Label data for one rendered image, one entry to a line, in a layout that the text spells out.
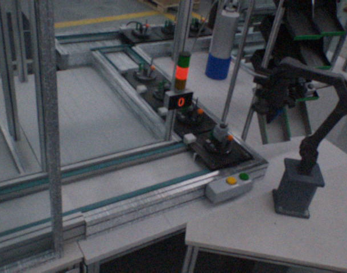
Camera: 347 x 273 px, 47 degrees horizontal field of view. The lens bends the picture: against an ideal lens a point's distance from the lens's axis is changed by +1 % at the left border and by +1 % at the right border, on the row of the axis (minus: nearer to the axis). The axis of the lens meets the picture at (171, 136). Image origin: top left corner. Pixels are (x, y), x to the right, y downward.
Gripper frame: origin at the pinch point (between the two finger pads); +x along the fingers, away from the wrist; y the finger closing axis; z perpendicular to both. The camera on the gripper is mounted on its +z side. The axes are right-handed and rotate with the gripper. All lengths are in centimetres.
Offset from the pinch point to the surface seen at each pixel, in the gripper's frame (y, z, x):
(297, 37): -15.7, 12.2, -26.9
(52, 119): 88, -1, -19
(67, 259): 85, -3, 39
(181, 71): 25.8, 29.8, -9.0
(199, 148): 14.0, 21.9, 28.5
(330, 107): -150, 67, 66
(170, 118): 24.8, 33.3, 16.4
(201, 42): -67, 138, 32
